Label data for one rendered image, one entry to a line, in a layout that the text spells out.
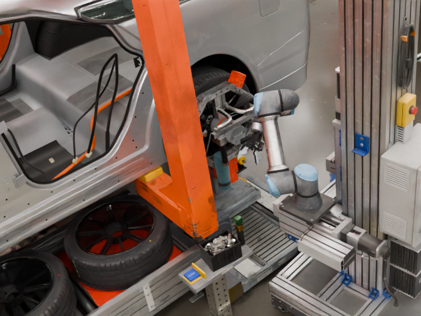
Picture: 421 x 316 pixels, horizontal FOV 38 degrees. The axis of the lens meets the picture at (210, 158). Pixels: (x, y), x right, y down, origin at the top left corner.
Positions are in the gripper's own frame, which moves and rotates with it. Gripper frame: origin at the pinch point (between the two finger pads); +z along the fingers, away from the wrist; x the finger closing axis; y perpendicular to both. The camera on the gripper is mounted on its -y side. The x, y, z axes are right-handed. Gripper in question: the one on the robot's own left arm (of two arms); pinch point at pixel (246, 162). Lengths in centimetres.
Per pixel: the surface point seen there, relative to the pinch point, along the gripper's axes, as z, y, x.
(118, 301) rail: 96, -12, -53
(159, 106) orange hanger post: -14, 16, -75
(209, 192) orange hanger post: 22.8, 8.3, -26.0
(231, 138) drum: -12.6, -16.7, -3.8
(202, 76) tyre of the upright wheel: -45, -33, -26
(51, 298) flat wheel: 102, -26, -87
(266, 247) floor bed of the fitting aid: 50, -21, 50
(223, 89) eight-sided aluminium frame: -40.8, -22.7, -14.7
